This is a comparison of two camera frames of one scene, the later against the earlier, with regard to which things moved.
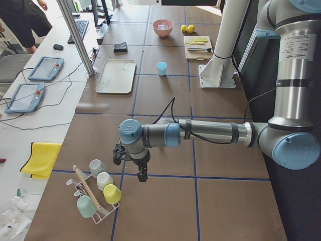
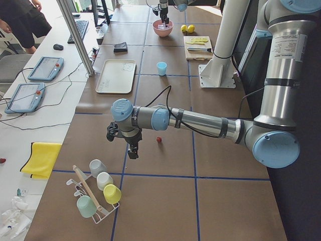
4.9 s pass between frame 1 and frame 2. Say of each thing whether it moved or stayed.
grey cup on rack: stayed
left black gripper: moved
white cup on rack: stayed
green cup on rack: stayed
